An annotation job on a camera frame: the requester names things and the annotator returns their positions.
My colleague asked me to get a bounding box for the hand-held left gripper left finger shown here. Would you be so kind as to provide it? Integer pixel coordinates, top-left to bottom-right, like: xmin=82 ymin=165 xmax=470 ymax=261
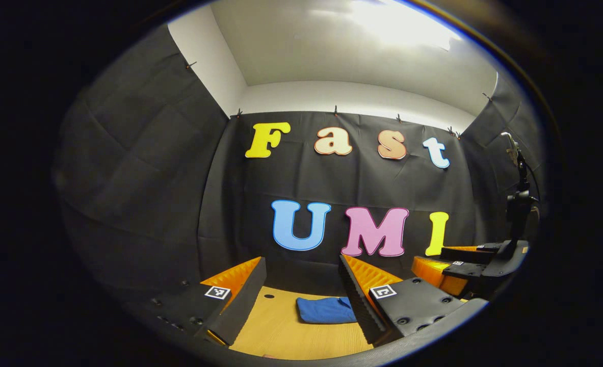
xmin=128 ymin=256 xmax=267 ymax=347

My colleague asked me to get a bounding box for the blue shirt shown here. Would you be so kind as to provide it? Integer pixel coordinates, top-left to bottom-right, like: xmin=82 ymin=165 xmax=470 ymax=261
xmin=296 ymin=297 xmax=358 ymax=325

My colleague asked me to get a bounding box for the black backdrop cloth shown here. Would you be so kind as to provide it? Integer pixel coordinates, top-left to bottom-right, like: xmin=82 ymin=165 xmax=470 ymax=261
xmin=51 ymin=25 xmax=549 ymax=306

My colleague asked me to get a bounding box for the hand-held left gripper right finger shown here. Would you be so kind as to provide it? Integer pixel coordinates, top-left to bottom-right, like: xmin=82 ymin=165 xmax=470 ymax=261
xmin=339 ymin=254 xmax=488 ymax=346

